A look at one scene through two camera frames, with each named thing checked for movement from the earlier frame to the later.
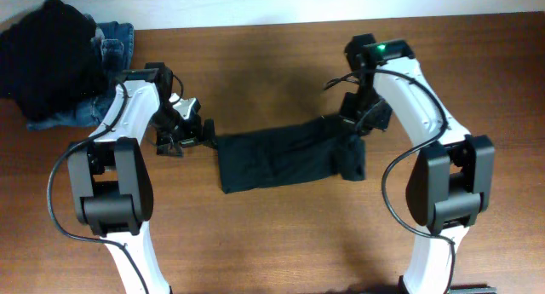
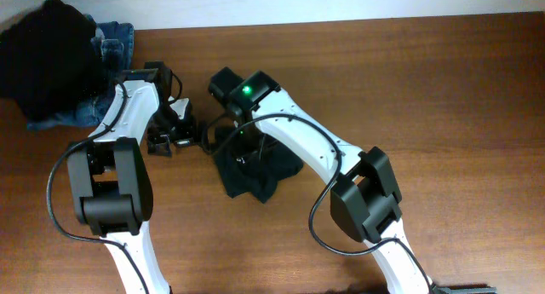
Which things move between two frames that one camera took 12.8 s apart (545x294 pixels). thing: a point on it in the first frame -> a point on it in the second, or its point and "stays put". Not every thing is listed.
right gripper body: (364, 109) -> (246, 138)
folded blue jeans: (115, 42) stays put
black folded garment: (48, 63) stays put
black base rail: (472, 289) stays put
